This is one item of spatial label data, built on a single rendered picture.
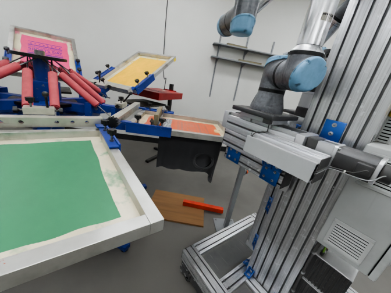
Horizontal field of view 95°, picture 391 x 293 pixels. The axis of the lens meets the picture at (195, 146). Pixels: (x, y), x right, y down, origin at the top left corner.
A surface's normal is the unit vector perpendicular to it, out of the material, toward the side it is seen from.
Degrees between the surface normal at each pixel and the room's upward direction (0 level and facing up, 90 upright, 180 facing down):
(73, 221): 0
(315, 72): 98
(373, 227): 90
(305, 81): 98
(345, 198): 90
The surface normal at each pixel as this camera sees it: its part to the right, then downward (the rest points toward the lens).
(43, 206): 0.16, -0.92
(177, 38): 0.08, 0.36
